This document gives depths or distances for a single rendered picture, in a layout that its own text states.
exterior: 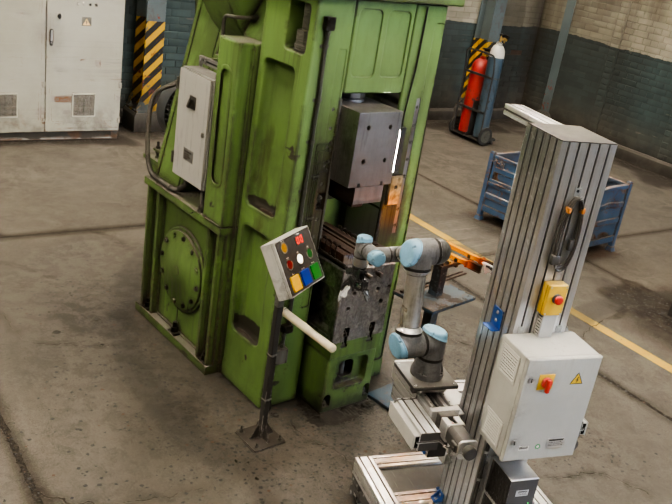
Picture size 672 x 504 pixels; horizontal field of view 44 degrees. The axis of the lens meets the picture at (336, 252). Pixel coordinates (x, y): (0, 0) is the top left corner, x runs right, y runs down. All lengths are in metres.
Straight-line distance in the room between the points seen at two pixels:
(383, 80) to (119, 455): 2.35
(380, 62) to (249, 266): 1.36
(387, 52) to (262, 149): 0.84
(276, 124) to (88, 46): 4.98
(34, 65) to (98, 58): 0.66
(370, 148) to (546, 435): 1.72
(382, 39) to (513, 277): 1.57
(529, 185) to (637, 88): 9.36
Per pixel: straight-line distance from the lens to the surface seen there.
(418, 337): 3.62
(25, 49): 9.04
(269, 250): 3.94
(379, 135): 4.35
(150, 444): 4.53
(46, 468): 4.38
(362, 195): 4.40
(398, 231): 4.92
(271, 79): 4.47
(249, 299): 4.83
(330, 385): 4.81
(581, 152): 3.23
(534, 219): 3.29
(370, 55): 4.37
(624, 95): 12.74
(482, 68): 11.80
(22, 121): 9.20
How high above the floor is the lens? 2.68
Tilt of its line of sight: 22 degrees down
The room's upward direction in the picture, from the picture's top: 9 degrees clockwise
